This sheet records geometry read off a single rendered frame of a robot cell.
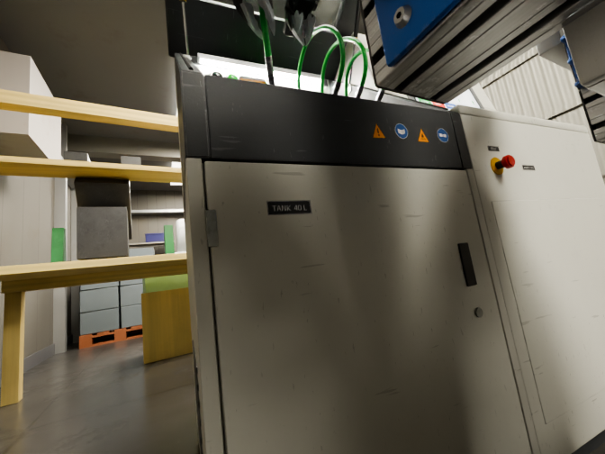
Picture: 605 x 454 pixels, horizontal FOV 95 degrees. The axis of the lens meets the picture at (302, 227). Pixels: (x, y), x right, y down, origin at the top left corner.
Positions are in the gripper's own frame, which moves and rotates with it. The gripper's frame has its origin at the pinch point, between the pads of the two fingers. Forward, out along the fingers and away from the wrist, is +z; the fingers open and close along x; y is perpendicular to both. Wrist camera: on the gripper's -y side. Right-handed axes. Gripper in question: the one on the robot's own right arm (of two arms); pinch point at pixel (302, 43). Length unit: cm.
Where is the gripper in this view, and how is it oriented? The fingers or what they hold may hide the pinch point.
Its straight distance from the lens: 95.1
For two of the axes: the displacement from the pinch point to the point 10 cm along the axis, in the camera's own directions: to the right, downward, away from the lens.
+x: 9.1, -0.6, 4.0
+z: 1.3, 9.8, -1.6
